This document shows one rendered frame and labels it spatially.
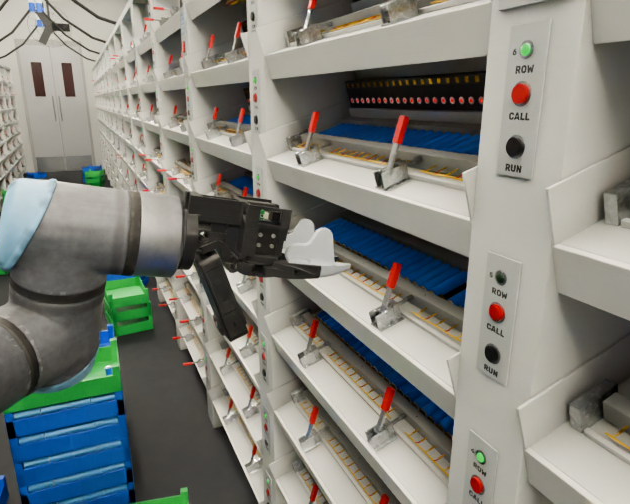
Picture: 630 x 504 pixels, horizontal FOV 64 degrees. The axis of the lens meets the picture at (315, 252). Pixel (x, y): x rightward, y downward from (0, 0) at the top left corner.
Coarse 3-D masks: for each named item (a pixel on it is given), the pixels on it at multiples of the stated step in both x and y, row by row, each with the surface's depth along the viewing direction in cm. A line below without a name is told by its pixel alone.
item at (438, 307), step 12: (336, 252) 92; (348, 252) 90; (360, 264) 84; (372, 264) 83; (360, 276) 83; (372, 276) 82; (384, 276) 78; (372, 288) 79; (396, 288) 76; (408, 288) 73; (420, 288) 72; (420, 300) 70; (432, 300) 68; (444, 300) 68; (420, 312) 69; (432, 312) 69; (444, 312) 66; (456, 312) 64; (432, 324) 66; (456, 324) 64
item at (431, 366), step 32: (320, 224) 111; (320, 288) 86; (352, 288) 83; (384, 288) 80; (352, 320) 76; (384, 352) 69; (416, 352) 63; (448, 352) 62; (416, 384) 64; (448, 384) 57
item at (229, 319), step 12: (204, 264) 56; (216, 264) 56; (204, 276) 56; (216, 276) 57; (204, 288) 60; (216, 288) 57; (228, 288) 58; (216, 300) 58; (228, 300) 58; (216, 312) 60; (228, 312) 59; (240, 312) 59; (216, 324) 61; (228, 324) 59; (240, 324) 60; (228, 336) 60; (240, 336) 60
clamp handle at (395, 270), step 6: (396, 264) 69; (396, 270) 69; (390, 276) 70; (396, 276) 69; (390, 282) 69; (396, 282) 69; (390, 288) 69; (390, 294) 70; (384, 300) 70; (384, 306) 70
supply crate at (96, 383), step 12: (108, 348) 162; (96, 360) 161; (108, 360) 163; (96, 372) 156; (84, 384) 142; (96, 384) 143; (108, 384) 145; (120, 384) 146; (36, 396) 138; (48, 396) 139; (60, 396) 140; (72, 396) 142; (84, 396) 143; (12, 408) 136; (24, 408) 137
